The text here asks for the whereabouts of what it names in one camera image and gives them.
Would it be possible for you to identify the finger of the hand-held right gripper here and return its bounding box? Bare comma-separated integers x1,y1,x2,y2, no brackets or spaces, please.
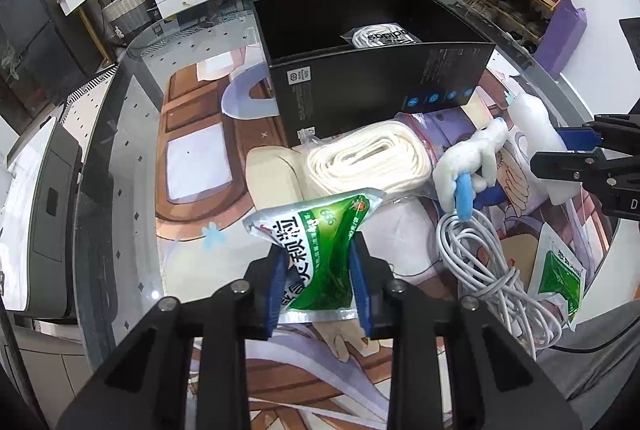
558,112,640,151
530,147,640,184

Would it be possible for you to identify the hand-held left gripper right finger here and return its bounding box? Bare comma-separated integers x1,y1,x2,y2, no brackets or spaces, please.
347,230,586,430

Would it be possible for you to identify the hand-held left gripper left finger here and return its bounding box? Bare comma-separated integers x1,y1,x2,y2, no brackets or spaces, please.
54,242,296,430

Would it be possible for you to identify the green sachet packet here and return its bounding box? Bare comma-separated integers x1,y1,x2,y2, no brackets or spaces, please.
242,187,388,326
530,227,588,331

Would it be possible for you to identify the white plush toy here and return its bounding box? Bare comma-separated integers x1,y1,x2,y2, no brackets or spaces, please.
432,117,511,223

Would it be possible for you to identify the white cable bundle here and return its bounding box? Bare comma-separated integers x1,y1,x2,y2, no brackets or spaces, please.
435,207,566,358

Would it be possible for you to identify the cream webbing roll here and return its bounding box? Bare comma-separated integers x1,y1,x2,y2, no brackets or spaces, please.
299,117,443,205

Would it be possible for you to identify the black cardboard box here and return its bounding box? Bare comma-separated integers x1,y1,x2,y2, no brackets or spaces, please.
251,0,497,145

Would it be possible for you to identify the purple bag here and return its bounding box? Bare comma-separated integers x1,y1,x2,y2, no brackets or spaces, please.
537,0,588,80

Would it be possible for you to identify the printed cartoon desk mat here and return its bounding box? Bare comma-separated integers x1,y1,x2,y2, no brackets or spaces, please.
155,54,616,430

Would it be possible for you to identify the person's grey pants leg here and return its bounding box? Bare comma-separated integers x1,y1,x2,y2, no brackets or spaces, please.
540,295,640,430

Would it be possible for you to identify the glass top table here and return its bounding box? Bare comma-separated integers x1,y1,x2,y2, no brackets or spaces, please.
72,0,621,430

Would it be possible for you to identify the white laces packet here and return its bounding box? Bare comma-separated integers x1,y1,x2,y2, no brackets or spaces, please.
341,24,423,50

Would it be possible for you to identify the white patterned rug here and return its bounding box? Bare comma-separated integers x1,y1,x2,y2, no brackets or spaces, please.
59,64,123,125

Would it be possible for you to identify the wicker basket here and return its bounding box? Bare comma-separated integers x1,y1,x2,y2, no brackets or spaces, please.
101,0,153,38

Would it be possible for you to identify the dark grey fridge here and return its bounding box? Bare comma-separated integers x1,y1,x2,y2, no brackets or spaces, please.
0,0,96,121

